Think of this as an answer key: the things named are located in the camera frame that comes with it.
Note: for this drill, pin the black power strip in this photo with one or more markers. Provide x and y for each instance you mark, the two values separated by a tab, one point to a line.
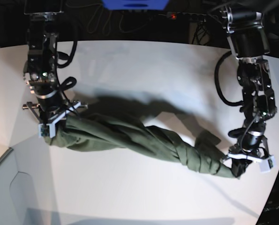
191	17

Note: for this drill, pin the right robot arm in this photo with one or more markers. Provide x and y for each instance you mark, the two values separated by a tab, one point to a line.
44	59

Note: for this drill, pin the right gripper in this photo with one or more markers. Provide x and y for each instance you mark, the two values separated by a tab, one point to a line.
52	105

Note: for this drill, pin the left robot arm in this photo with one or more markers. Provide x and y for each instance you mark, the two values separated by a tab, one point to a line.
248	44

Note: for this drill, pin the blue box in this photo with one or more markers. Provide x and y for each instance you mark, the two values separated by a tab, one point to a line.
135	4

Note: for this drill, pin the green t-shirt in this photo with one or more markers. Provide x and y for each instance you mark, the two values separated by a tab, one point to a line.
99	132

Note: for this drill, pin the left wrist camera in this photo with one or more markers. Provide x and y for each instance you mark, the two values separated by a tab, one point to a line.
267	164

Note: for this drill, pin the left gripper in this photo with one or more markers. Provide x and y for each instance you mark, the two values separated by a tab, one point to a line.
251	147

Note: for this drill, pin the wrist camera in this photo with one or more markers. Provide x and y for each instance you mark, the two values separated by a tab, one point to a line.
46	130
267	164

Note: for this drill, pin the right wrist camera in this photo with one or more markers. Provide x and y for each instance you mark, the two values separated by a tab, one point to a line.
46	130

